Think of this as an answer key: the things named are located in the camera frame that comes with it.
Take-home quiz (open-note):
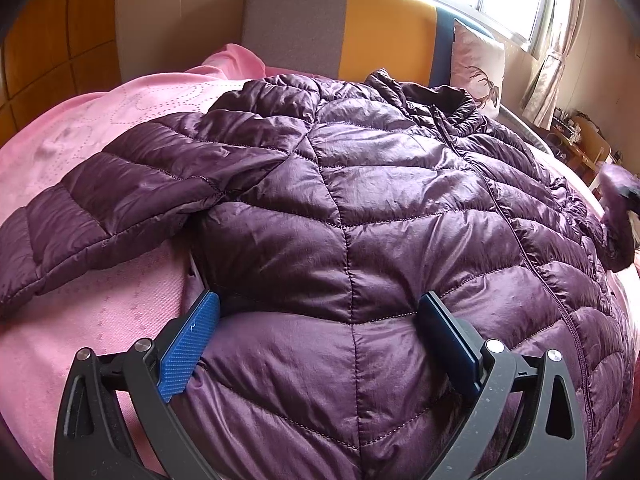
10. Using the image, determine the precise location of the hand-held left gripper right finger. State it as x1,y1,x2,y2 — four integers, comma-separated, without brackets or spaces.
418,291,588,480

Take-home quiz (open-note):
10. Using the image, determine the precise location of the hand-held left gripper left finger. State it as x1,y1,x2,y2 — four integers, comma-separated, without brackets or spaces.
52,289,222,480

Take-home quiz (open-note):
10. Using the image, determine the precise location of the purple quilted puffer jacket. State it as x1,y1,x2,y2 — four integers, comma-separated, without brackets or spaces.
0,70,640,480

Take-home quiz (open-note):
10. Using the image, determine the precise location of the cluttered wooden desk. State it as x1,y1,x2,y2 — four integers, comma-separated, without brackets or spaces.
547,110,613,186

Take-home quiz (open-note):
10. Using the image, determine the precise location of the light patterned curtain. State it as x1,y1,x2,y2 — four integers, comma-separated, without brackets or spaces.
520,0,591,131

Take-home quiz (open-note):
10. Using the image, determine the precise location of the white printed pillow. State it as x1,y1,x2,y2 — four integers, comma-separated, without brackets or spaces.
449,19,507,120

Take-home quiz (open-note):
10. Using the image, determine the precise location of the pink bed sheet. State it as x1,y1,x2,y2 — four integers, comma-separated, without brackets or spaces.
0,42,640,480

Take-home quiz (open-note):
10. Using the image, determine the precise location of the grey yellow blue headboard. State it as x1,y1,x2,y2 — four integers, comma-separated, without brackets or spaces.
241,0,496,91

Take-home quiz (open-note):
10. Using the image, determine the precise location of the orange wooden wardrobe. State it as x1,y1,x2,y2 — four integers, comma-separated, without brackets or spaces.
0,0,121,136

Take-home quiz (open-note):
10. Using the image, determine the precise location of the grey metal bed rail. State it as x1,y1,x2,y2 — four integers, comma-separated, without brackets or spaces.
500,105,551,153

